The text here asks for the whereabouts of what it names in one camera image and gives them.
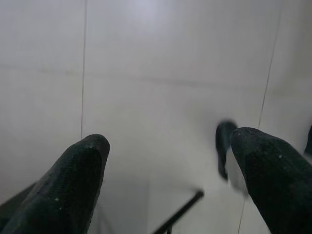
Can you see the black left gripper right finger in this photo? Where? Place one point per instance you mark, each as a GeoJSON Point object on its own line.
{"type": "Point", "coordinates": [275, 178]}

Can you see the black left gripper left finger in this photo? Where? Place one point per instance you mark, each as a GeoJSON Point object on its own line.
{"type": "Point", "coordinates": [63, 185]}

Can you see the thin black rod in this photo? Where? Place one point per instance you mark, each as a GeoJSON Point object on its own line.
{"type": "Point", "coordinates": [185, 207]}

